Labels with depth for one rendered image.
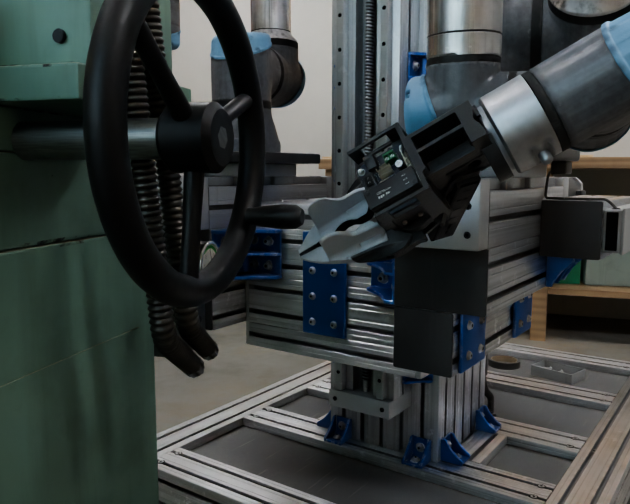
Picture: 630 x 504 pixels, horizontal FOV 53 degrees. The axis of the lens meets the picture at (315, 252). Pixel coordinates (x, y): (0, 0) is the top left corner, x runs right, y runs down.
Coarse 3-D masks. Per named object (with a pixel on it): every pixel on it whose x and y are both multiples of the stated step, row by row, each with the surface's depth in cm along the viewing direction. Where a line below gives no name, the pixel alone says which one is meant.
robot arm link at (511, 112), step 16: (512, 80) 53; (496, 96) 52; (512, 96) 51; (528, 96) 51; (480, 112) 53; (496, 112) 52; (512, 112) 51; (528, 112) 51; (544, 112) 50; (496, 128) 52; (512, 128) 51; (528, 128) 51; (544, 128) 51; (512, 144) 51; (528, 144) 51; (544, 144) 52; (512, 160) 52; (528, 160) 52; (544, 160) 52
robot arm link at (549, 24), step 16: (544, 0) 87; (560, 0) 82; (576, 0) 81; (592, 0) 80; (608, 0) 80; (624, 0) 80; (544, 16) 86; (560, 16) 83; (576, 16) 82; (592, 16) 81; (608, 16) 80; (544, 32) 86; (560, 32) 85; (576, 32) 84; (544, 48) 87; (560, 48) 86
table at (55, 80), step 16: (32, 64) 52; (48, 64) 52; (64, 64) 51; (80, 64) 51; (0, 80) 53; (16, 80) 53; (32, 80) 52; (48, 80) 52; (64, 80) 51; (80, 80) 51; (144, 80) 61; (0, 96) 53; (16, 96) 53; (32, 96) 52; (48, 96) 52; (64, 96) 52; (80, 96) 52; (64, 112) 63; (80, 112) 63
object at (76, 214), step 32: (0, 160) 56; (32, 160) 60; (64, 160) 64; (0, 192) 56; (32, 192) 60; (64, 192) 64; (0, 224) 56; (32, 224) 60; (64, 224) 65; (96, 224) 70
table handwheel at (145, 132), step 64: (128, 0) 42; (128, 64) 41; (64, 128) 56; (128, 128) 54; (192, 128) 51; (256, 128) 65; (128, 192) 42; (192, 192) 53; (256, 192) 65; (128, 256) 44; (192, 256) 53
